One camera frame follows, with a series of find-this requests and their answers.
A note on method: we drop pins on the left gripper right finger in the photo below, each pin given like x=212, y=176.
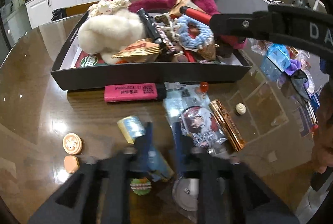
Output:
x=228, y=193

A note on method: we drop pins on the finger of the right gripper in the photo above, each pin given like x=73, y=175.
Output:
x=257, y=25

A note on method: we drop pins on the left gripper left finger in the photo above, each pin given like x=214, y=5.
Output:
x=76, y=201

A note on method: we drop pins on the light blue scrunchie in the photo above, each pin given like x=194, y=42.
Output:
x=192, y=34

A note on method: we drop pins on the brown triangular paper packet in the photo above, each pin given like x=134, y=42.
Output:
x=208, y=51

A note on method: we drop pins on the red lighter with cap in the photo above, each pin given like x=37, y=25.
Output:
x=196, y=14

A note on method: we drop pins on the cream scrunchie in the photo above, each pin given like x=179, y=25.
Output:
x=108, y=7

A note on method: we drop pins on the blue floral lighter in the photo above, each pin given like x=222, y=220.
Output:
x=150, y=159

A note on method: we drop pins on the person's right hand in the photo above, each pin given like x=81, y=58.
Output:
x=322, y=150

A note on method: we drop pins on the clear plastic snack bag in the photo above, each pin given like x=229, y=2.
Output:
x=261, y=48

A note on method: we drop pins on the blue tissue packet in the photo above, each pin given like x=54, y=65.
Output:
x=275, y=61

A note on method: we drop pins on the small burger eraser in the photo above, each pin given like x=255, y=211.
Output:
x=71, y=164

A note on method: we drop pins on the purple and grey cloth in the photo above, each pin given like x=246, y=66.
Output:
x=294, y=83

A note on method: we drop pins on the green donut charm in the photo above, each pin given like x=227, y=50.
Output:
x=141, y=186

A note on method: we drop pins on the white round badge in bag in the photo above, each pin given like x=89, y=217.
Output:
x=185, y=192

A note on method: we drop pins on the copper metallic lighter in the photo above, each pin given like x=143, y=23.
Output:
x=227, y=124

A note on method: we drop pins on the round cookie eraser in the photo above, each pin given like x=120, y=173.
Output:
x=72, y=144

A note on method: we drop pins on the anime badge in bag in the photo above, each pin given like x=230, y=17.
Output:
x=200, y=124

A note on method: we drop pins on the blue white paper box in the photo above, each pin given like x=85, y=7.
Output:
x=308, y=122

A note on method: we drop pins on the white round bead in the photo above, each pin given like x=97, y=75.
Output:
x=240, y=109

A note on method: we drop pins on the pink lighter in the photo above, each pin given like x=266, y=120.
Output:
x=134, y=92

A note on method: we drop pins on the red bead charm bag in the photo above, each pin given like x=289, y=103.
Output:
x=179, y=97

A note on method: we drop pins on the black cardboard tray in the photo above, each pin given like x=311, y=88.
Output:
x=92, y=77

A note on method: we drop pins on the cream plush toy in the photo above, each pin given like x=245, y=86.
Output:
x=106, y=35

